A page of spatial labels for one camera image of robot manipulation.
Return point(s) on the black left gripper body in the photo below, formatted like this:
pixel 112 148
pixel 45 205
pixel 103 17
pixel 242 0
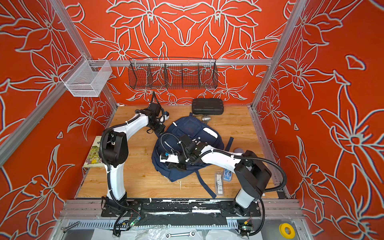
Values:
pixel 157 127

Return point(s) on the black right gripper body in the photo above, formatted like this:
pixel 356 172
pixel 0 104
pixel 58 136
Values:
pixel 187 154

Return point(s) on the navy blue student backpack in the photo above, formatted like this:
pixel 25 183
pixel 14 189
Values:
pixel 169 142

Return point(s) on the Chinese history picture book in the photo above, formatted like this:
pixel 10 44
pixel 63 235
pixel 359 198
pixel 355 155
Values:
pixel 93 159

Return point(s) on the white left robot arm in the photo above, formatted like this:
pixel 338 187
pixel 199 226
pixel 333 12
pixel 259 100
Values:
pixel 114 150

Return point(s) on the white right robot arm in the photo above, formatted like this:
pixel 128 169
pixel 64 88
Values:
pixel 250 170

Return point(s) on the blue stationery set pack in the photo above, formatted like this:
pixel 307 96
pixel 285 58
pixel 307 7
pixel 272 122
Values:
pixel 227 175

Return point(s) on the small metal cylinder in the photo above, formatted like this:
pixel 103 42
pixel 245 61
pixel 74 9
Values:
pixel 206 118

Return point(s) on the clear pencil case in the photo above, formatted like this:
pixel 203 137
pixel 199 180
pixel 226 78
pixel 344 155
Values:
pixel 219 183

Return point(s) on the black plastic tool case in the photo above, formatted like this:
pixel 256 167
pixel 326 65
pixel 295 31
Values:
pixel 203 106

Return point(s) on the silver combination wrench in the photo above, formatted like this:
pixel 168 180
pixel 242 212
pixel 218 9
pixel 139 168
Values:
pixel 188 234

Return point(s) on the yellow tape roll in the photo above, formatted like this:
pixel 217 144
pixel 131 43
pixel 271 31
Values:
pixel 287 231

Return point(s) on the black wire wall basket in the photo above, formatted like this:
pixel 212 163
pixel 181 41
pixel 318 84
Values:
pixel 173 74

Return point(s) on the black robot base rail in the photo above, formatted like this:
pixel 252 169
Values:
pixel 141 207

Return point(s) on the white wire wall basket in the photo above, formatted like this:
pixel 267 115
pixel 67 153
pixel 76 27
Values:
pixel 85 78

